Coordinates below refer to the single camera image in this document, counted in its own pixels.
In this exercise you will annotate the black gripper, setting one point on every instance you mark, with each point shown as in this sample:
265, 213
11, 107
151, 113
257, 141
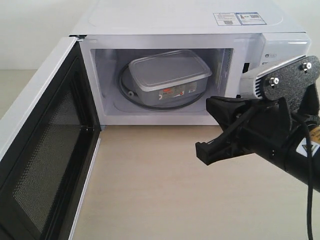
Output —
286, 133

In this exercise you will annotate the white plastic food container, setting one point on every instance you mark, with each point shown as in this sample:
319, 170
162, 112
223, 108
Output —
169, 76

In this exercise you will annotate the white microwave door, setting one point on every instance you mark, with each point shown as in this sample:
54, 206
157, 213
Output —
48, 141

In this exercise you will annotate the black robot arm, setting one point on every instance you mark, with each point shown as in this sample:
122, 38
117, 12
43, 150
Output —
305, 176

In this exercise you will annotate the white microwave oven body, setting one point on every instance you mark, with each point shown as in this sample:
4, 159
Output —
115, 32

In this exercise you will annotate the warning label sticker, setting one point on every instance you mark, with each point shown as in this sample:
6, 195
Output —
238, 18

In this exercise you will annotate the glass turntable plate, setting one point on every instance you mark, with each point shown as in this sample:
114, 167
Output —
129, 95

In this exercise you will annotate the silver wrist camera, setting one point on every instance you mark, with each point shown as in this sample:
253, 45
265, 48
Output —
288, 78

